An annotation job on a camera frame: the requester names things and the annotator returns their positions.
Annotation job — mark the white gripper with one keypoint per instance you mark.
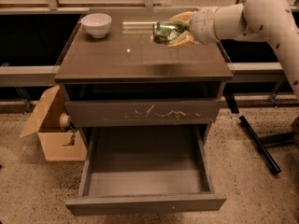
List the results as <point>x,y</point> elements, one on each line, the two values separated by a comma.
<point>202,24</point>

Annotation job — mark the green soda can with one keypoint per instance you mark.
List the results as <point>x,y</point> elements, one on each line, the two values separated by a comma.
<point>166,32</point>

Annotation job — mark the closed grey top drawer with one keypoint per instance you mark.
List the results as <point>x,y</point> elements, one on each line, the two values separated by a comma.
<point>141,113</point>

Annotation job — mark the grey drawer cabinet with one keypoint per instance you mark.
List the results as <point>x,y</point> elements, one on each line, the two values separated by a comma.
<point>127,66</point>

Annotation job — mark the open grey middle drawer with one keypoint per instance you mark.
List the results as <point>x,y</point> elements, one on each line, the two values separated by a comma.
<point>145,169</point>

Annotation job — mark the white ceramic bowl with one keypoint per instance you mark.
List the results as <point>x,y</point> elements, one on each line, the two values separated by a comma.
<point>97,24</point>

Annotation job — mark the black metal floor stand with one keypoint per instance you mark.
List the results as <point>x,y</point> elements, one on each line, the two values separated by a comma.
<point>263,143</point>

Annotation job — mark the round wooden knob object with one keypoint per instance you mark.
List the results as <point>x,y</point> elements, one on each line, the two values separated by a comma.
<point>64,122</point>

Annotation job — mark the open cardboard box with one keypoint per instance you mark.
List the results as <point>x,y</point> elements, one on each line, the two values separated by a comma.
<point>44,121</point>

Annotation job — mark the grey metal window railing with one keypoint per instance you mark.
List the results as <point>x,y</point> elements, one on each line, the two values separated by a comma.
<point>36,35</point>

